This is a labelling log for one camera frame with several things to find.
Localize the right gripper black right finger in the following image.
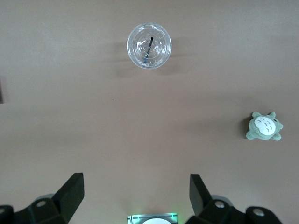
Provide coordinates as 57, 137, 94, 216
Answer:
186, 174, 285, 224

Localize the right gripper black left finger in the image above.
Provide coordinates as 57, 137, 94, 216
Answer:
0, 172, 85, 224

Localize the brown table cover sheet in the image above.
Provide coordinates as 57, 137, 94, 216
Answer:
0, 0, 299, 224

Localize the grey Totoro plush toy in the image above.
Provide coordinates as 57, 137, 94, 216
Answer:
244, 111, 284, 141

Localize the black drinking straw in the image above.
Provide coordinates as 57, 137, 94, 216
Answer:
144, 36, 154, 63

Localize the clear plastic cup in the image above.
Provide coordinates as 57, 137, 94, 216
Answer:
126, 21, 173, 70

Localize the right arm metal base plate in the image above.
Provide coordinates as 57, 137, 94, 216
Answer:
127, 211, 178, 224

